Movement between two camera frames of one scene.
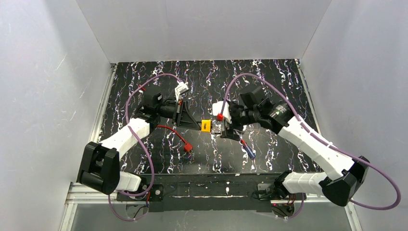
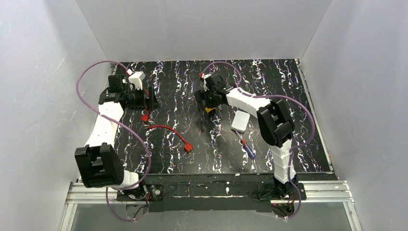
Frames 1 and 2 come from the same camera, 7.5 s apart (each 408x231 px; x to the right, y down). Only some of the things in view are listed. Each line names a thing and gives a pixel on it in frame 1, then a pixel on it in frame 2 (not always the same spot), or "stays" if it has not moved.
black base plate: (210, 193) stays
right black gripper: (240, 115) to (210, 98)
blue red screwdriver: (248, 149) stays
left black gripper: (180, 114) to (151, 97)
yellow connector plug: (206, 125) to (208, 109)
